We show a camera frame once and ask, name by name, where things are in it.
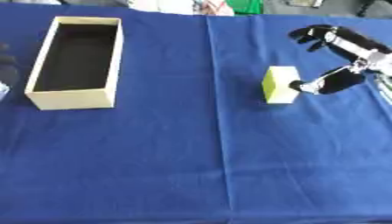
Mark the yellow-green rectangular block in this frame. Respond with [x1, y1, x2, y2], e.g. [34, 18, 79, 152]
[260, 66, 304, 105]

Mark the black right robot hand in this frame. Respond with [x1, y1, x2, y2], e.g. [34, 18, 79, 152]
[288, 24, 392, 95]

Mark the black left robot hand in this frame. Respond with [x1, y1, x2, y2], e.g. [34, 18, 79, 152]
[0, 42, 22, 84]

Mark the tan cardboard box black inside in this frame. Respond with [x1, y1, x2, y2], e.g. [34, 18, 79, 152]
[23, 16, 126, 111]

